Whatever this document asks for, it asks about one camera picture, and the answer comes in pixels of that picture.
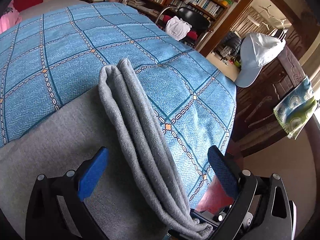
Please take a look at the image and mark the grey sweat pants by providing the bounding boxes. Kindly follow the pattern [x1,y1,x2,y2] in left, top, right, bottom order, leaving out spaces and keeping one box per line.
[1,59,213,239]

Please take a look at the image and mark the dark wooden footboard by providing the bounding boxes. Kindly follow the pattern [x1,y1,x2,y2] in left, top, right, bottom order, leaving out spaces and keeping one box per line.
[232,46,305,157]

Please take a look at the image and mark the green blue patterned towel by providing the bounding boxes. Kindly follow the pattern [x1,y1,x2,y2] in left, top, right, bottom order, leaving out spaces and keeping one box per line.
[273,76,319,140]

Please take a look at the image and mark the blue checked bedspread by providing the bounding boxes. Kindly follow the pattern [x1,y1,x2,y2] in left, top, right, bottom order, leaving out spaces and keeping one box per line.
[1,2,236,207]

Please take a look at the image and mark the light blue cap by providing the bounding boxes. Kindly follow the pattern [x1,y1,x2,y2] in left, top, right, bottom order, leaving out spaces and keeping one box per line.
[234,33,286,88]

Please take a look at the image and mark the black office chair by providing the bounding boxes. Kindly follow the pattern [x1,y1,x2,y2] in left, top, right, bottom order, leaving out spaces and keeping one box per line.
[155,5,210,48]

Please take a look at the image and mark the pink blanket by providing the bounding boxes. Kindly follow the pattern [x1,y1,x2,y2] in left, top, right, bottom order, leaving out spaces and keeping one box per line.
[0,0,22,33]

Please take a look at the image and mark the white bag on chair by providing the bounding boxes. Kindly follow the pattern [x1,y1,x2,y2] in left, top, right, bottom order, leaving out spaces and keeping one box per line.
[165,16,192,41]

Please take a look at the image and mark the wooden door frame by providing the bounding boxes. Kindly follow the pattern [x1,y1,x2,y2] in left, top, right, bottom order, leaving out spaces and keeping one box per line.
[197,0,311,58]

